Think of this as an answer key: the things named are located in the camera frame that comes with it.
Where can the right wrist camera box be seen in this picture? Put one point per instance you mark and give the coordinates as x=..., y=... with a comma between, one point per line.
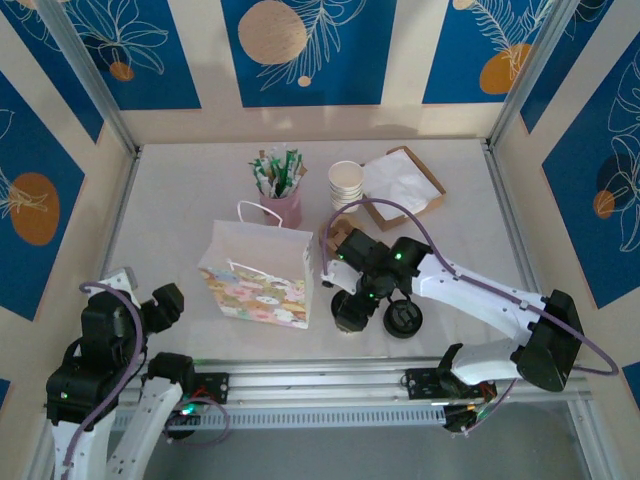
x=342, y=275

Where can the pink cylindrical holder cup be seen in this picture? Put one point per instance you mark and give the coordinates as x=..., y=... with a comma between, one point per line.
x=287, y=207

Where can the coffee cup with black lid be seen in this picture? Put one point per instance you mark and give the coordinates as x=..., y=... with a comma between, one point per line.
x=347, y=320

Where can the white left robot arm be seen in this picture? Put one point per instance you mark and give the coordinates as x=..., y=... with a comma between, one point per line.
x=150, y=415

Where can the black plastic cup lid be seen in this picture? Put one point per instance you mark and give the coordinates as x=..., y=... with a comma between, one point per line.
x=404, y=320

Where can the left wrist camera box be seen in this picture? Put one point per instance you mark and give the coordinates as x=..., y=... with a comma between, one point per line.
x=122, y=277

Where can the aluminium frame post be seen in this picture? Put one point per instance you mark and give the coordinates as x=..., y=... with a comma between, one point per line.
x=90, y=75
x=530, y=70
x=582, y=440

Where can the aluminium lower frame post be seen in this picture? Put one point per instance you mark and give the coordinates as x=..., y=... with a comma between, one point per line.
x=582, y=440

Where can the black right controller board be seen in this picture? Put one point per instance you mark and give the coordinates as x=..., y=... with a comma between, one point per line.
x=462, y=420

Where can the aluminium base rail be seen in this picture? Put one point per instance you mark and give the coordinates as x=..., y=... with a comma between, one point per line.
x=310, y=382

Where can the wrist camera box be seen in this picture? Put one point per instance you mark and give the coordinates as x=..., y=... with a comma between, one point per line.
x=122, y=277
x=342, y=275

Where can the black left controller board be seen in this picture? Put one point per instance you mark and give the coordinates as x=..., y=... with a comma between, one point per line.
x=182, y=420

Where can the brown cardboard tray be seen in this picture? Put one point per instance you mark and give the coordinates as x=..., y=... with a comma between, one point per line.
x=395, y=224

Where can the white paper napkin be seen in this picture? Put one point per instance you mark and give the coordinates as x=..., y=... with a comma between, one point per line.
x=400, y=180

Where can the brown pulp cup carrier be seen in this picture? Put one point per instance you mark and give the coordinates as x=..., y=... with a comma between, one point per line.
x=340, y=232

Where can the brown paper wrapped stirrer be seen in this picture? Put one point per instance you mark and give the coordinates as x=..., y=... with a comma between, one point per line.
x=300, y=172

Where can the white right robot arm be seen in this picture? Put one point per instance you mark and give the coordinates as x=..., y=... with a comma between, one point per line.
x=475, y=295

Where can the black controller board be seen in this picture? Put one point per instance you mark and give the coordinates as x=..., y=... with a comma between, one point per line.
x=182, y=420
x=462, y=420

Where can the aluminium table side rail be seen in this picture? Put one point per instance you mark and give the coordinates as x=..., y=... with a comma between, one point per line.
x=510, y=225
x=122, y=215

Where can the white cartoon print paper bag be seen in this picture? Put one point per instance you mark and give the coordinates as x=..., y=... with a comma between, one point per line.
x=260, y=250

